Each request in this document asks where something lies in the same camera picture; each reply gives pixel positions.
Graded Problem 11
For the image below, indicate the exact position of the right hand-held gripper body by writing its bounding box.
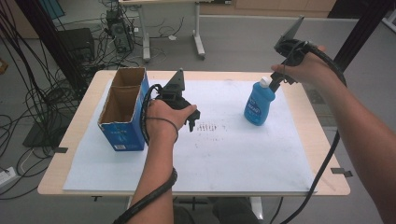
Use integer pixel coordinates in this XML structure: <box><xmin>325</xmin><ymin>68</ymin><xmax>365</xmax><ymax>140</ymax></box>
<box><xmin>274</xmin><ymin>15</ymin><xmax>314</xmax><ymax>67</ymax></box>

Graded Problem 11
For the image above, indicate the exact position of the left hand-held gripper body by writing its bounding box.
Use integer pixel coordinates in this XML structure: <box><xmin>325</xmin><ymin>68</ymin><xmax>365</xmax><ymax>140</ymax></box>
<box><xmin>154</xmin><ymin>68</ymin><xmax>191</xmax><ymax>111</ymax></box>

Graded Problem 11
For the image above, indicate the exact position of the blue bottle with white cap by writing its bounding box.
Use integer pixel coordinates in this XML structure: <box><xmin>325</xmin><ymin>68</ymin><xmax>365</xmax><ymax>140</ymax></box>
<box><xmin>243</xmin><ymin>76</ymin><xmax>276</xmax><ymax>127</ymax></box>

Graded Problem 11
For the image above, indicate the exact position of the blue cardboard box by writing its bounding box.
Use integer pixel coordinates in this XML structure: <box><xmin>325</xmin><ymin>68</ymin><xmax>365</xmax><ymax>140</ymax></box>
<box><xmin>97</xmin><ymin>66</ymin><xmax>150</xmax><ymax>152</ymax></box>

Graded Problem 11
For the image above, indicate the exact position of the person's right hand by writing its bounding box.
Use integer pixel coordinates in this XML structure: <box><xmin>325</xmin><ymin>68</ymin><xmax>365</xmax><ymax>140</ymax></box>
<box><xmin>271</xmin><ymin>45</ymin><xmax>337</xmax><ymax>89</ymax></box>

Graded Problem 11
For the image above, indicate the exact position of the person's left hand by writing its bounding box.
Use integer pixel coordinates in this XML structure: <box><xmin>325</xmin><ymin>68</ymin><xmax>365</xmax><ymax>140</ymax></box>
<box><xmin>145</xmin><ymin>99</ymin><xmax>198</xmax><ymax>145</ymax></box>

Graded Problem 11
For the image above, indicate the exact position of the grey floor mat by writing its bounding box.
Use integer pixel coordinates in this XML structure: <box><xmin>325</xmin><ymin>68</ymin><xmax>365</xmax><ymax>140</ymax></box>
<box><xmin>303</xmin><ymin>83</ymin><xmax>339</xmax><ymax>127</ymax></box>

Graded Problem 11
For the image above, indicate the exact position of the wooden cabinet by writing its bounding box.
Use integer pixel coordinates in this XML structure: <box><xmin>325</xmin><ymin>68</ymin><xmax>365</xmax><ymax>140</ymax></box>
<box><xmin>199</xmin><ymin>0</ymin><xmax>338</xmax><ymax>19</ymax></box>

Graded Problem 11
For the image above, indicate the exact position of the light wooden table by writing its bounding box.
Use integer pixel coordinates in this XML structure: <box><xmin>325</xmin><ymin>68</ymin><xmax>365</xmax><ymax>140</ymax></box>
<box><xmin>36</xmin><ymin>69</ymin><xmax>351</xmax><ymax>220</ymax></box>

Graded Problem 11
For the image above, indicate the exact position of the white paper sheet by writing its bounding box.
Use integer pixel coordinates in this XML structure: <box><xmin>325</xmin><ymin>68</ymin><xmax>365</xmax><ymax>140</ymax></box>
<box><xmin>62</xmin><ymin>78</ymin><xmax>316</xmax><ymax>194</ymax></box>

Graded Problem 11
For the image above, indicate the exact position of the white desk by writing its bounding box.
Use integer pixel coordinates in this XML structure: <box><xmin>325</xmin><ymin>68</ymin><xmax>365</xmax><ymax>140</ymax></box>
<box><xmin>120</xmin><ymin>0</ymin><xmax>232</xmax><ymax>63</ymax></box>

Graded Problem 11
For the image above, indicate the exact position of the computer tower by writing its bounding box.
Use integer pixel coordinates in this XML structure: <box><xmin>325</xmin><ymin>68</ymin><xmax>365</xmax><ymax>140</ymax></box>
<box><xmin>106</xmin><ymin>8</ymin><xmax>135</xmax><ymax>54</ymax></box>

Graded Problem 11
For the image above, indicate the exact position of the person's right leg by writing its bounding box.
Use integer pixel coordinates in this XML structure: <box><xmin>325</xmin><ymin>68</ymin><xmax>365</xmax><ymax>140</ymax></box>
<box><xmin>213</xmin><ymin>197</ymin><xmax>262</xmax><ymax>224</ymax></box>

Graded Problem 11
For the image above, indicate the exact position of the black box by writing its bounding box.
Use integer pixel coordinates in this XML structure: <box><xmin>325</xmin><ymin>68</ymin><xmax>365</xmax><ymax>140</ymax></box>
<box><xmin>57</xmin><ymin>27</ymin><xmax>96</xmax><ymax>63</ymax></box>

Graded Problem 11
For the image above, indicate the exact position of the black floor plate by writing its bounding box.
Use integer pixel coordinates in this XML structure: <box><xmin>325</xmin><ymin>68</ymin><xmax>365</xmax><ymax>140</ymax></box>
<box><xmin>22</xmin><ymin>111</ymin><xmax>77</xmax><ymax>149</ymax></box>

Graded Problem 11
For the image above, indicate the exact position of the teal board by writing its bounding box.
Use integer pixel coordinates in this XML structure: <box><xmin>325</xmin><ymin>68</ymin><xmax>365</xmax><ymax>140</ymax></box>
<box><xmin>38</xmin><ymin>0</ymin><xmax>66</xmax><ymax>21</ymax></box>

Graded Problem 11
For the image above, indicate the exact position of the white power strip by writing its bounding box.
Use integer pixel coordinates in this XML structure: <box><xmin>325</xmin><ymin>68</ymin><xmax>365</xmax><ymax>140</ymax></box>
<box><xmin>0</xmin><ymin>166</ymin><xmax>18</xmax><ymax>189</ymax></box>

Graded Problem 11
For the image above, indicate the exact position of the black metal post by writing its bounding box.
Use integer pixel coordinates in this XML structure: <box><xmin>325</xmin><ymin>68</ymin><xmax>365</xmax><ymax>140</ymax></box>
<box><xmin>332</xmin><ymin>0</ymin><xmax>396</xmax><ymax>73</ymax></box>
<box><xmin>13</xmin><ymin>0</ymin><xmax>90</xmax><ymax>91</ymax></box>

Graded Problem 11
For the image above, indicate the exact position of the tangle of black floor cables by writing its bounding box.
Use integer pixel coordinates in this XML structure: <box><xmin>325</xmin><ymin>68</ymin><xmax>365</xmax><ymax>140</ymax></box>
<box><xmin>0</xmin><ymin>0</ymin><xmax>185</xmax><ymax>201</ymax></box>

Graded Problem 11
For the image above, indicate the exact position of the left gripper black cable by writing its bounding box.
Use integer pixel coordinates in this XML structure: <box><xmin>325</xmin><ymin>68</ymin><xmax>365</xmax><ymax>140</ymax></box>
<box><xmin>112</xmin><ymin>83</ymin><xmax>179</xmax><ymax>224</ymax></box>

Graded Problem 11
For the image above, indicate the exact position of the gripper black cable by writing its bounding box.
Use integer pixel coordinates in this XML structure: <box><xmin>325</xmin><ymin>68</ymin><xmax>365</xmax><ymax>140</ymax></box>
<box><xmin>112</xmin><ymin>83</ymin><xmax>179</xmax><ymax>224</ymax></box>
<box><xmin>279</xmin><ymin>41</ymin><xmax>348</xmax><ymax>224</ymax></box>

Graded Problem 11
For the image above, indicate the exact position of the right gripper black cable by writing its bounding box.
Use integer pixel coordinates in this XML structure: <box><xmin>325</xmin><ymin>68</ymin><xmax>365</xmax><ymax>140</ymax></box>
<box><xmin>279</xmin><ymin>41</ymin><xmax>348</xmax><ymax>224</ymax></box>

